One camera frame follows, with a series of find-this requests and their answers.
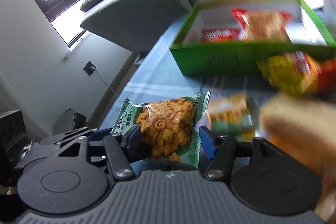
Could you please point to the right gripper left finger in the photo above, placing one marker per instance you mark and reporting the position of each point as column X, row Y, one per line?
column 119, row 150

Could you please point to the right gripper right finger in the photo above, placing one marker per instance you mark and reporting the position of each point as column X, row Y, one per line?
column 220, row 150

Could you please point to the small orange snack packet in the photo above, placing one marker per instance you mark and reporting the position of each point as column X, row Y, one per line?
column 232, row 115

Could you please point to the green chips bag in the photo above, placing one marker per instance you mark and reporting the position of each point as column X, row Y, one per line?
column 167, row 128

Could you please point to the sliced bread loaf bag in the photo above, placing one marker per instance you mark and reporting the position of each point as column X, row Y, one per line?
column 305, row 129

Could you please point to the yellow red snack bag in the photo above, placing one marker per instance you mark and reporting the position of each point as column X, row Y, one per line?
column 298, row 74

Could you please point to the red rice cracker bag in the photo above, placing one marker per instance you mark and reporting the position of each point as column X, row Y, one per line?
column 263, row 26

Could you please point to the person left hand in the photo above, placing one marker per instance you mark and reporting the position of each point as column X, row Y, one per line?
column 12, row 190

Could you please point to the blue striped tablecloth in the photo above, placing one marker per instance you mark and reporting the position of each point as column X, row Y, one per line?
column 159, row 78

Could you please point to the green cardboard box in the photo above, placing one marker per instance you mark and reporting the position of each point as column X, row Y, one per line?
column 306, row 32

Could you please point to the red snack bag in box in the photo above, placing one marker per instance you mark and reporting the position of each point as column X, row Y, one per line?
column 221, row 34

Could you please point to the grey armchair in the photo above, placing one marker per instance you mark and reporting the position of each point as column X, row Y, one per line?
column 135, row 25

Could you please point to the wall power socket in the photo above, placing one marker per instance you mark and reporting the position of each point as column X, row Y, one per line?
column 89, row 68

